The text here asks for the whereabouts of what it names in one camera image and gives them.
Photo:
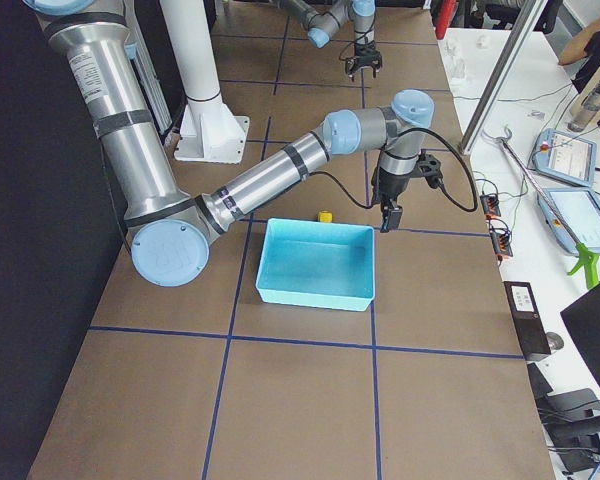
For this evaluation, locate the lower orange black connector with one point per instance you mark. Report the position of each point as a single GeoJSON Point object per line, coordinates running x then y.
{"type": "Point", "coordinates": [501, 239]}

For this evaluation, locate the yellow beetle toy car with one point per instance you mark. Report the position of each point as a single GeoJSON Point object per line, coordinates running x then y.
{"type": "Point", "coordinates": [324, 216]}

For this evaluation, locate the black monitor stand base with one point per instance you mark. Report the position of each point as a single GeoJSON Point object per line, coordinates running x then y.
{"type": "Point", "coordinates": [572, 422]}

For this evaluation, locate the light blue plastic bin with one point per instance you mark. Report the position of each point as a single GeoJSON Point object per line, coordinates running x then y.
{"type": "Point", "coordinates": [314, 264]}

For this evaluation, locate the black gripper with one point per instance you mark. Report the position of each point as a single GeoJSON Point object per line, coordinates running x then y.
{"type": "Point", "coordinates": [392, 186]}
{"type": "Point", "coordinates": [362, 53]}

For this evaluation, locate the green handled grabber tool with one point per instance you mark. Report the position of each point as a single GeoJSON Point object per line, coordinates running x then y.
{"type": "Point", "coordinates": [587, 260]}

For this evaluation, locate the black box with label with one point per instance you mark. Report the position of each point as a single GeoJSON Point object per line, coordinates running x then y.
{"type": "Point", "coordinates": [527, 322]}

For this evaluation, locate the upper orange black connector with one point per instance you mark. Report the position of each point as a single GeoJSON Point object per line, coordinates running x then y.
{"type": "Point", "coordinates": [490, 206]}

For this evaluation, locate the seated person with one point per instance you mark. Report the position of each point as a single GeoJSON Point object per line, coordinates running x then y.
{"type": "Point", "coordinates": [584, 46]}

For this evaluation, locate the upper teach pendant tablet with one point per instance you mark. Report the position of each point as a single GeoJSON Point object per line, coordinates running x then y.
{"type": "Point", "coordinates": [565, 157]}

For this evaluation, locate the grey water bottle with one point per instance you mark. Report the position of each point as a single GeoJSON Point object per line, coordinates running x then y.
{"type": "Point", "coordinates": [585, 110]}

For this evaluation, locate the teach pendant tablet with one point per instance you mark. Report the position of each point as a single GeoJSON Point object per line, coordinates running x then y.
{"type": "Point", "coordinates": [565, 157]}
{"type": "Point", "coordinates": [580, 208]}

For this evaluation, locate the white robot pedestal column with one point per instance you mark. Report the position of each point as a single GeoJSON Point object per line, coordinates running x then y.
{"type": "Point", "coordinates": [209, 131]}

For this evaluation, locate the aluminium frame post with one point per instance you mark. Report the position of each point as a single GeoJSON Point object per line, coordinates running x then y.
{"type": "Point", "coordinates": [528, 18]}

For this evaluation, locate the orange black connector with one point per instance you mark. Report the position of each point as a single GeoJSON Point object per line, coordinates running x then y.
{"type": "Point", "coordinates": [490, 206]}
{"type": "Point", "coordinates": [501, 239]}

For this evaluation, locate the lower teach pendant tablet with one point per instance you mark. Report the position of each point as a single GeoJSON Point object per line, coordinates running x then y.
{"type": "Point", "coordinates": [580, 208]}

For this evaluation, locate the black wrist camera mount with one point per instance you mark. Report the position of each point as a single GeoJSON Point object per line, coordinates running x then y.
{"type": "Point", "coordinates": [429, 168]}

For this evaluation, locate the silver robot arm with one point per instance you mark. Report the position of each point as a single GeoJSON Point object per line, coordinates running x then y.
{"type": "Point", "coordinates": [321, 27]}
{"type": "Point", "coordinates": [171, 231]}

